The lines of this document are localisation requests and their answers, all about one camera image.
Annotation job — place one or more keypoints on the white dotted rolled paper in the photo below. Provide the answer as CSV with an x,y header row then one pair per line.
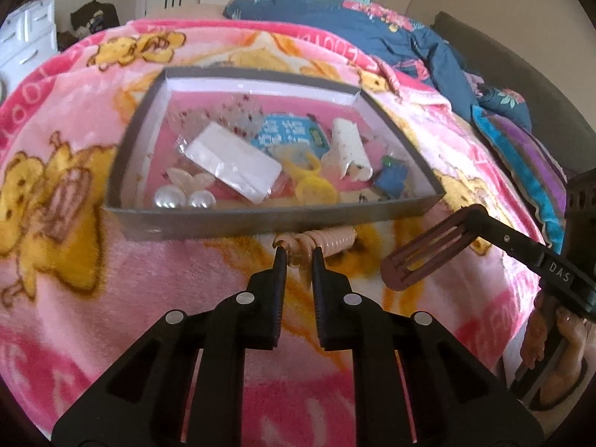
x,y
349,149

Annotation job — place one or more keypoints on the person's right hand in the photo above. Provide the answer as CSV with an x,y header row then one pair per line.
x,y
570,335

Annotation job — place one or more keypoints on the grey-rimmed clear tray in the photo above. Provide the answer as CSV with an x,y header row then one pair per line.
x,y
233,223

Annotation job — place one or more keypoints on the orange clear packet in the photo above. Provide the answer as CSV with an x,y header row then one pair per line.
x,y
284,187

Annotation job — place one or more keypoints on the white pearl earring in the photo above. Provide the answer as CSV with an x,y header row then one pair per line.
x,y
202,199

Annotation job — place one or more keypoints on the pink printed blanket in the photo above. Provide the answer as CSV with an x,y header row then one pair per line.
x,y
139,288

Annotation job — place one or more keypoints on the brown hair clip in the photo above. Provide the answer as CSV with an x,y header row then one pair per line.
x,y
396,275

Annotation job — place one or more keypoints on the clear bag with dark beads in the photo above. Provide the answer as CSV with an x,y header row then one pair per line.
x,y
242,111

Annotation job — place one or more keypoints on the white plastic packet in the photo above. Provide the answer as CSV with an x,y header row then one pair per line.
x,y
233,163

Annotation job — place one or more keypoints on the pearl hair clip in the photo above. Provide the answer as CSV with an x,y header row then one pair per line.
x,y
171,198

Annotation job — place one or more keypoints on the teal striped pillow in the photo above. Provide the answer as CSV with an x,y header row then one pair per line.
x,y
521,163

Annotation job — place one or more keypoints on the blue floral quilt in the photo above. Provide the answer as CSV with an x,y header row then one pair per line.
x,y
372,28

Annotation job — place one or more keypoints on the dark bag on floor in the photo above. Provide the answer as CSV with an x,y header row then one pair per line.
x,y
93,16

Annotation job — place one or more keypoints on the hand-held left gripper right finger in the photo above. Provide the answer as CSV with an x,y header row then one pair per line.
x,y
317,270

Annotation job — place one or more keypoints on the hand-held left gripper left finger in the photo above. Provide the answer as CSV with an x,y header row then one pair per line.
x,y
281,267

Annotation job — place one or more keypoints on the dark bed headboard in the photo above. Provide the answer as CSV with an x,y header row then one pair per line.
x,y
521,79

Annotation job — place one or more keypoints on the clear plastic earring bag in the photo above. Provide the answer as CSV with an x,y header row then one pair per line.
x,y
191,121

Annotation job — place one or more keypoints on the white drawer dresser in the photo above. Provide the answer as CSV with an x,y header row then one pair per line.
x,y
28,32

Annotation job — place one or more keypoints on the small blue pouch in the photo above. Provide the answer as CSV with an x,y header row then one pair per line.
x,y
393,179

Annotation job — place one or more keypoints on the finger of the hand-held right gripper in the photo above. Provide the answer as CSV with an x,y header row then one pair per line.
x,y
507,237

